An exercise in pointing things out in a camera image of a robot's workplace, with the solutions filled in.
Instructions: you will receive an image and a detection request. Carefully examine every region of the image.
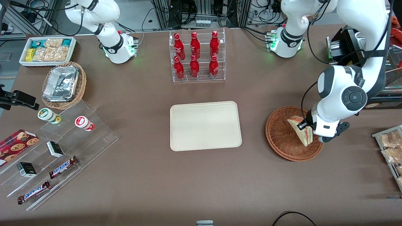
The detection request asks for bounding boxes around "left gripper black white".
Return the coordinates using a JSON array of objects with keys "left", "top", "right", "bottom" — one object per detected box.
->
[{"left": 320, "top": 122, "right": 350, "bottom": 143}]

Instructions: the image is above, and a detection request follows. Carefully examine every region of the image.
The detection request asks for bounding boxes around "triangular sandwich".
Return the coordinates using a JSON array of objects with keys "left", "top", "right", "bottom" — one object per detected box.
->
[{"left": 287, "top": 116, "right": 313, "bottom": 147}]

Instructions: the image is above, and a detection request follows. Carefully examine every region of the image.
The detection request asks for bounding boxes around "round brown wicker basket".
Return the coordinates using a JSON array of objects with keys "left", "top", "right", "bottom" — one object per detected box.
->
[{"left": 265, "top": 106, "right": 324, "bottom": 162}]

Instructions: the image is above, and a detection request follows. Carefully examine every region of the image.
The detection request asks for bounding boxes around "beige plastic tray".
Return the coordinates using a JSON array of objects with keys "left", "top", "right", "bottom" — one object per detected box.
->
[{"left": 170, "top": 101, "right": 242, "bottom": 152}]

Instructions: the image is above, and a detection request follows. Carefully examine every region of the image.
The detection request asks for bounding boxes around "light wicker basket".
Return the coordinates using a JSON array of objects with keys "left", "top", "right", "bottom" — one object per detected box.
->
[{"left": 41, "top": 62, "right": 87, "bottom": 110}]

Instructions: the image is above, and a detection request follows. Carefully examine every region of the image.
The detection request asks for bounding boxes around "black food warmer machine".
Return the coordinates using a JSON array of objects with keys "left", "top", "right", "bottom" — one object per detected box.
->
[{"left": 326, "top": 27, "right": 402, "bottom": 110}]

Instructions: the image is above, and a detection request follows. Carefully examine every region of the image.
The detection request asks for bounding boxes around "steel warmer pan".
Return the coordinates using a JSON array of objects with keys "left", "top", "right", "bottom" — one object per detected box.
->
[{"left": 355, "top": 31, "right": 367, "bottom": 58}]

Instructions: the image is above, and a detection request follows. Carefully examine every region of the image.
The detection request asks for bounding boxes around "red cola bottle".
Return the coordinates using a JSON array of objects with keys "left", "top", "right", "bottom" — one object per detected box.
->
[
  {"left": 190, "top": 31, "right": 201, "bottom": 59},
  {"left": 174, "top": 56, "right": 185, "bottom": 80},
  {"left": 210, "top": 30, "right": 220, "bottom": 57},
  {"left": 174, "top": 33, "right": 186, "bottom": 60},
  {"left": 190, "top": 55, "right": 200, "bottom": 78},
  {"left": 209, "top": 55, "right": 219, "bottom": 78}
]

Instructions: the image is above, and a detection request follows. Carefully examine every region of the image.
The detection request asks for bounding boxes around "clear acrylic bottle rack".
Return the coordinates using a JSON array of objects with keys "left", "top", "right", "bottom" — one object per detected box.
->
[{"left": 169, "top": 28, "right": 226, "bottom": 83}]

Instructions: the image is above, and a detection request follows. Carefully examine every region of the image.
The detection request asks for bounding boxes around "clear acrylic step shelf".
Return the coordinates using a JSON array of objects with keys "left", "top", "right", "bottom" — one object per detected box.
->
[{"left": 0, "top": 100, "right": 119, "bottom": 211}]

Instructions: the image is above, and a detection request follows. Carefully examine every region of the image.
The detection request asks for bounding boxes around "red lid cup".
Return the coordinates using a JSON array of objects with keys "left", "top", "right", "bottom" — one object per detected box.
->
[{"left": 75, "top": 116, "right": 95, "bottom": 132}]

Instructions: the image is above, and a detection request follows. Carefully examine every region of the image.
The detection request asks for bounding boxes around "Snickers chocolate bar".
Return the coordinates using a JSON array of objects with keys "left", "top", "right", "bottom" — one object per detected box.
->
[
  {"left": 49, "top": 156, "right": 79, "bottom": 179},
  {"left": 17, "top": 180, "right": 51, "bottom": 205}
]

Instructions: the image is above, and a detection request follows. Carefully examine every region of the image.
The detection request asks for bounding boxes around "silver foil container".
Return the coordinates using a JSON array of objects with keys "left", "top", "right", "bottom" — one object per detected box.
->
[{"left": 43, "top": 66, "right": 79, "bottom": 102}]

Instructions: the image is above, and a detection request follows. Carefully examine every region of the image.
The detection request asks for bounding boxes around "small black box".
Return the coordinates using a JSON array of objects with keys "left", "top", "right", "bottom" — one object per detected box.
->
[
  {"left": 16, "top": 162, "right": 37, "bottom": 178},
  {"left": 46, "top": 141, "right": 64, "bottom": 158}
]

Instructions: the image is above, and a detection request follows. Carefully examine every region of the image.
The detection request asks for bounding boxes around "green lid cup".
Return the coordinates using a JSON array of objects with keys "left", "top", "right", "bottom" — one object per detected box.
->
[{"left": 37, "top": 108, "right": 62, "bottom": 125}]

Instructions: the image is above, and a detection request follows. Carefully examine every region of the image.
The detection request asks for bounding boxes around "large clear cracker bag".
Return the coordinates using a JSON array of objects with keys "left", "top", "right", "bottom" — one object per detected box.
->
[{"left": 33, "top": 46, "right": 69, "bottom": 62}]

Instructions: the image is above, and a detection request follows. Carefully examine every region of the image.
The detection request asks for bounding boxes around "small clear cracker bag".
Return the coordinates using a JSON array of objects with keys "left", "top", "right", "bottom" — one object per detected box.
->
[{"left": 44, "top": 38, "right": 63, "bottom": 48}]

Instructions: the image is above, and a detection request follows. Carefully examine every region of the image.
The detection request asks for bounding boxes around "white rectangular snack bin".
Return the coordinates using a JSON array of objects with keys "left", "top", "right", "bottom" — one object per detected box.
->
[{"left": 19, "top": 36, "right": 77, "bottom": 67}]

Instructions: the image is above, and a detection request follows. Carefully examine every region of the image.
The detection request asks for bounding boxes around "red cookie box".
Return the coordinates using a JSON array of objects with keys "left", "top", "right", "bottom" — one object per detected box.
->
[{"left": 0, "top": 129, "right": 39, "bottom": 167}]

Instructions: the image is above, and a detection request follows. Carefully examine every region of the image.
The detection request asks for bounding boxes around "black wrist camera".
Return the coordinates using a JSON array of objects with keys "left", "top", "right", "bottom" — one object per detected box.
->
[{"left": 297, "top": 118, "right": 314, "bottom": 131}]

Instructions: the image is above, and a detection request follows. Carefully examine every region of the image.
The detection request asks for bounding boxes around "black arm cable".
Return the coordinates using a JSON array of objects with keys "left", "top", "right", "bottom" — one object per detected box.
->
[{"left": 301, "top": 0, "right": 394, "bottom": 123}]

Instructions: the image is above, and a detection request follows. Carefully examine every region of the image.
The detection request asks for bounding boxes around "black table cable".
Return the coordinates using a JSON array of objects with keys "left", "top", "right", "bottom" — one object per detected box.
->
[{"left": 272, "top": 211, "right": 318, "bottom": 226}]

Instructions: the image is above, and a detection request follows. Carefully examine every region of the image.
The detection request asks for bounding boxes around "aluminium equipment frame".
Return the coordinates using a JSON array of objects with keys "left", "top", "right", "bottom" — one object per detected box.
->
[{"left": 151, "top": 0, "right": 261, "bottom": 30}]

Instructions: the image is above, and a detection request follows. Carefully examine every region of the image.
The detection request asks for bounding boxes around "black camera clamp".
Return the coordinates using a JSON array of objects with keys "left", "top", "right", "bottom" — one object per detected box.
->
[{"left": 0, "top": 84, "right": 40, "bottom": 111}]

